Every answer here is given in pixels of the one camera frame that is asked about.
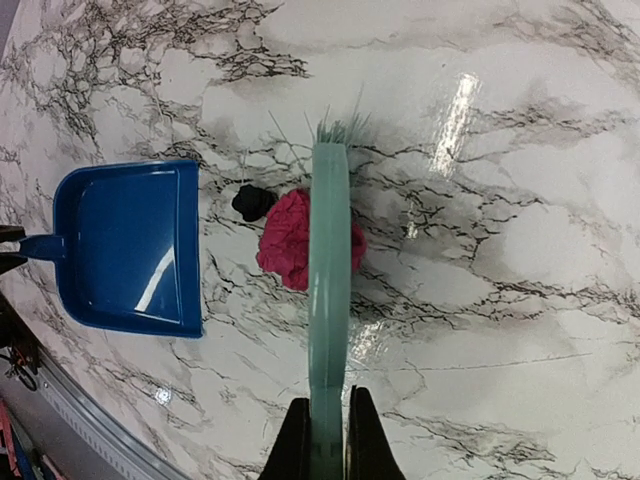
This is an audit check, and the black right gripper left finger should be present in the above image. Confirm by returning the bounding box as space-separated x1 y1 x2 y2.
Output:
258 398 311 480

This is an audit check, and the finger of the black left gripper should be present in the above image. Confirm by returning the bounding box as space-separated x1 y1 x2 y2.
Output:
0 224 29 276

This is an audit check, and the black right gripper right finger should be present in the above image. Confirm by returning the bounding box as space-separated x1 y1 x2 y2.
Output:
347 386 406 480

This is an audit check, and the blue plastic dustpan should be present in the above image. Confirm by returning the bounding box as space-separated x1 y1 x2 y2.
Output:
18 160 203 338

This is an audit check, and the pink paper scrap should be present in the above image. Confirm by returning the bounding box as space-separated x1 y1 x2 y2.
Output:
256 188 370 291

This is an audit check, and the tiny black paper ball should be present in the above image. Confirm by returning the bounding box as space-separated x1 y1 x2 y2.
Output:
231 184 277 222

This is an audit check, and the light green hand brush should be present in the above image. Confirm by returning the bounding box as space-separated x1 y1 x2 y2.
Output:
306 111 368 479

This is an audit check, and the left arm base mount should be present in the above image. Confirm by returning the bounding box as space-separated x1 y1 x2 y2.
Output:
1 296 42 479

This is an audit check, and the aluminium front frame rail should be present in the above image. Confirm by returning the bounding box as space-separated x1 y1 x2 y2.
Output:
0 294 196 480

